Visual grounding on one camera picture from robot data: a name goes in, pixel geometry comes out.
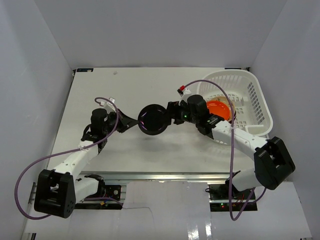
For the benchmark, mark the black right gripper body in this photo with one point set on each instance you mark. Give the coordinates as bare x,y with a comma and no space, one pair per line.
182,113

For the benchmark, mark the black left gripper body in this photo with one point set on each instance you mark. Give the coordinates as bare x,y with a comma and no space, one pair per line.
120,120

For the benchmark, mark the orange round plate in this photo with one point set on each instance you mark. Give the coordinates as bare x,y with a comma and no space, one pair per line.
219,108

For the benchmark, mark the black round plate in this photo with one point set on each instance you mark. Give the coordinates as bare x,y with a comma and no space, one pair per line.
153,119

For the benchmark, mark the beige round plate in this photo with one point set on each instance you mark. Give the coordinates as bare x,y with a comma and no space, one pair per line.
231,107

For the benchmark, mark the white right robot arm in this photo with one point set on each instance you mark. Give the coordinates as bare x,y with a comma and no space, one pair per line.
271,158

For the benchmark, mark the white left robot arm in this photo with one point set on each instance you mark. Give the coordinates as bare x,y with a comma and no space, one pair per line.
59,189

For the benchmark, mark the white plastic basket bin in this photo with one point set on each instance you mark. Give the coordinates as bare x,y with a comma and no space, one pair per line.
243,89

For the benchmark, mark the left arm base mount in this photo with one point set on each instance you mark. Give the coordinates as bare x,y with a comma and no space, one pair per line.
111,191

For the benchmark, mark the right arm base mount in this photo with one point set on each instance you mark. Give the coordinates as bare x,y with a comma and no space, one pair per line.
219,199

